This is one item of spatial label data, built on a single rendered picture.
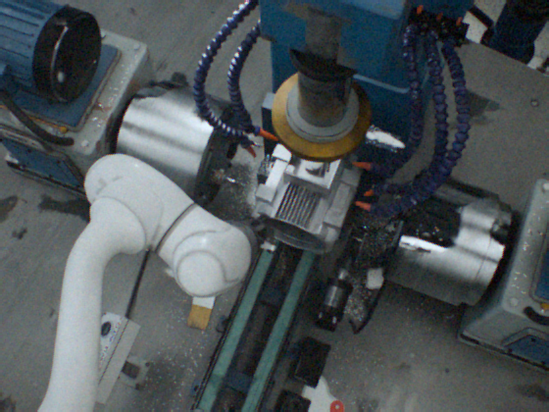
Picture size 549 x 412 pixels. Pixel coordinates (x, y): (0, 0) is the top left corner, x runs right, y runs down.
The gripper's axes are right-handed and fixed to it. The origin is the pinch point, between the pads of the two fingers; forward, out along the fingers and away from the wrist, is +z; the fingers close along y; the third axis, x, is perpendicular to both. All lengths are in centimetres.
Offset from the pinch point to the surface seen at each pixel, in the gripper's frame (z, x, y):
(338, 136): -14.8, -23.3, -10.7
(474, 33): 114, -62, -32
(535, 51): 115, -62, -54
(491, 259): 0.9, -9.4, -45.3
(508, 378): 24, 19, -63
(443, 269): 0.3, -4.5, -37.5
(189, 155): -0.3, -8.7, 18.2
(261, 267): 14.1, 12.7, -1.3
